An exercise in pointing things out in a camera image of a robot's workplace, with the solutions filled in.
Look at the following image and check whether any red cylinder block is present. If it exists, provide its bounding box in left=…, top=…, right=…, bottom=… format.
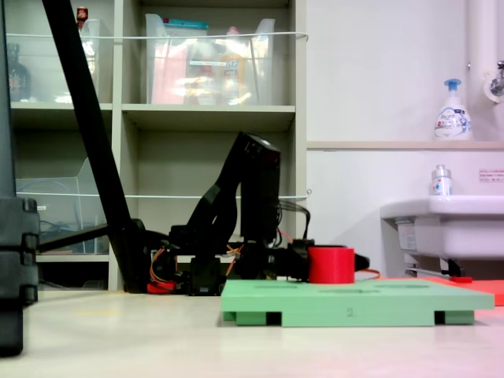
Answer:
left=307, top=245, right=357, bottom=286

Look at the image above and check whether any green shape hole board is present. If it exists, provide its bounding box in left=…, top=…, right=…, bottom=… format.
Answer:
left=220, top=278, right=496, bottom=328

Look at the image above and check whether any white sink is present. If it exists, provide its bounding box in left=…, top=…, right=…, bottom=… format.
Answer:
left=379, top=195, right=504, bottom=261

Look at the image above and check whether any red black table clamp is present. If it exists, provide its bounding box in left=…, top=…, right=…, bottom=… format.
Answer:
left=146, top=278, right=177, bottom=295

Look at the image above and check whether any small clear sanitizer bottle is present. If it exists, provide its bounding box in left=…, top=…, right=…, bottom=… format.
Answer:
left=430, top=164, right=454, bottom=197

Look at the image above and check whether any beige shelf unit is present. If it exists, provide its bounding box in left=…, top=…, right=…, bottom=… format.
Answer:
left=0, top=0, right=309, bottom=292

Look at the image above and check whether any white blue soap pump bottle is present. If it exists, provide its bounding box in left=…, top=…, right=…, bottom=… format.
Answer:
left=433, top=78, right=474, bottom=142

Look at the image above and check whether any yellow bottle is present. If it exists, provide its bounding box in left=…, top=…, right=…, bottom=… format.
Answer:
left=220, top=26, right=249, bottom=106

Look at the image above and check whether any clear bin with white label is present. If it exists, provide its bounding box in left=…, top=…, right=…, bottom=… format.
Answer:
left=144, top=13, right=276, bottom=106

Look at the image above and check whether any pink pack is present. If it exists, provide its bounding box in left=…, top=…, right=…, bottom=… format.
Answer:
left=150, top=42, right=189, bottom=106

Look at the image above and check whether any clear plastic bin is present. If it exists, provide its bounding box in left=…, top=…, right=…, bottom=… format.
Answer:
left=5, top=17, right=102, bottom=104
left=15, top=157, right=112, bottom=255

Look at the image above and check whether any black notched tripod leg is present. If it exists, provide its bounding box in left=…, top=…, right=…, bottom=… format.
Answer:
left=0, top=0, right=41, bottom=358

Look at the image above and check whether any blue topped package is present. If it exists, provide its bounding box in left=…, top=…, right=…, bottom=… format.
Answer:
left=162, top=17, right=210, bottom=38

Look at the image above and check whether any dark glass bottle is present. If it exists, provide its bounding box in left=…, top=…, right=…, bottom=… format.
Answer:
left=6, top=43, right=32, bottom=103

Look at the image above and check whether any black gripper wire loop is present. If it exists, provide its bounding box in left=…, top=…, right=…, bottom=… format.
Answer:
left=276, top=198, right=313, bottom=242

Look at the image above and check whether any white cord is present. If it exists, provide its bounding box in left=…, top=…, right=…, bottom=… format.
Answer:
left=15, top=188, right=313, bottom=200
left=5, top=31, right=309, bottom=43

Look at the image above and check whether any red printed wall sign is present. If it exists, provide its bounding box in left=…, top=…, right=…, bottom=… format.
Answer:
left=477, top=168, right=504, bottom=183

